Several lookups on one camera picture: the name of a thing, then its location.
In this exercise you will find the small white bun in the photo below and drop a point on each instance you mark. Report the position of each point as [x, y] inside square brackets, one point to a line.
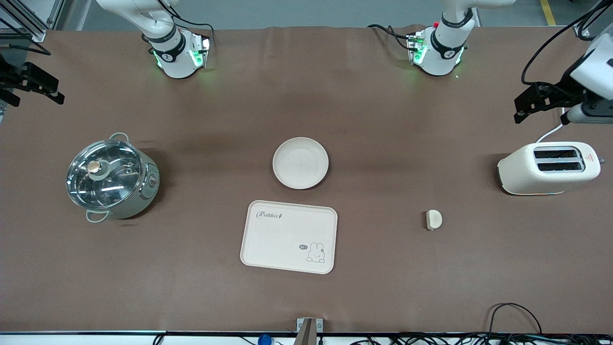
[434, 219]

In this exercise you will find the round cream plate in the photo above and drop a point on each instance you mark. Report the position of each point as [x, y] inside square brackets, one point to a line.
[300, 163]

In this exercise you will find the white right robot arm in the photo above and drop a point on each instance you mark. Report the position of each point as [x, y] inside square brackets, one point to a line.
[175, 52]

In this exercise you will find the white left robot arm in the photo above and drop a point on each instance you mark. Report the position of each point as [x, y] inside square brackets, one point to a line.
[440, 50]

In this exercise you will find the cream rabbit print tray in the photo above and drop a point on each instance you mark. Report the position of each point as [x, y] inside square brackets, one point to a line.
[282, 239]

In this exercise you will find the cream two-slot toaster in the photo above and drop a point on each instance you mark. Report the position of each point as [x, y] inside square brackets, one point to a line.
[527, 175]

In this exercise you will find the glass pot lid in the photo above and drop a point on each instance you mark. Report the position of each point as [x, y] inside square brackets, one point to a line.
[105, 182]

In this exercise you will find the green electric cooking pot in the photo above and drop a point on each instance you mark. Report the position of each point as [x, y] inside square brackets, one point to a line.
[143, 194]

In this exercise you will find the brown table cloth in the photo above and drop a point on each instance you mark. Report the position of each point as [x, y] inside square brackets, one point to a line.
[306, 96]

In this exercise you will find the blue round cap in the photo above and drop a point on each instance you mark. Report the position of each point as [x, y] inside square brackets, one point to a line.
[264, 340]

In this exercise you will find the aluminium frame profile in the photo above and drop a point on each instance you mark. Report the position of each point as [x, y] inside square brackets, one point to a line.
[28, 19]

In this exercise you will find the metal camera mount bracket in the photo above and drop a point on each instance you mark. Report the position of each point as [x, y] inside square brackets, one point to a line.
[309, 330]

